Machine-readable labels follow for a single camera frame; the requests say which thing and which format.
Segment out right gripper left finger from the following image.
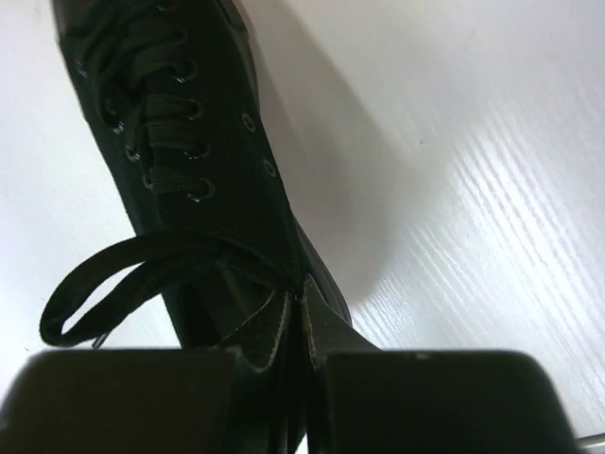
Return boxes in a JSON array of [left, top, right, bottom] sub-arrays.
[[1, 348, 288, 453]]

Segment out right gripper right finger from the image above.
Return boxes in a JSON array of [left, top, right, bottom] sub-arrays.
[[302, 278, 581, 453]]

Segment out black canvas sneaker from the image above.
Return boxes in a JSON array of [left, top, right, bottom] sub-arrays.
[[40, 1, 372, 363]]

